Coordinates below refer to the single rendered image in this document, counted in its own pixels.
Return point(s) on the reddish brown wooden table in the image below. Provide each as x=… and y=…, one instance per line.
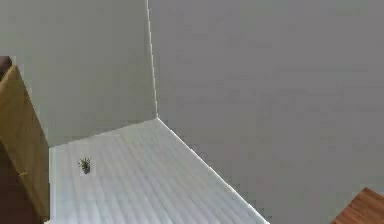
x=364, y=208

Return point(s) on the small green house plant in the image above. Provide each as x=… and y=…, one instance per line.
x=85, y=165

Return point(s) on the brown wooden cupboard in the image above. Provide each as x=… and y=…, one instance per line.
x=20, y=140

